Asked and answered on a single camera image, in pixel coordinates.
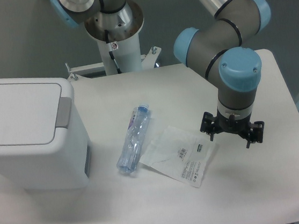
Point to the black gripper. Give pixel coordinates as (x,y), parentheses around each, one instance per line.
(235,122)

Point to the crushed clear plastic bottle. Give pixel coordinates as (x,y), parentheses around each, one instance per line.
(134,139)

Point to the white plastic packaging bag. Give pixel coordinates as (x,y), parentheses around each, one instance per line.
(179,154)

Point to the white push-lid trash can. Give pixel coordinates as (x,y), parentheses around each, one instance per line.
(43,142)

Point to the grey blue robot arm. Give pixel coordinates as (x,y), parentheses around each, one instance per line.
(216,53)

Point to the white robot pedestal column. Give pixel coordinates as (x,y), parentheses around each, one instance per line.
(116,35)

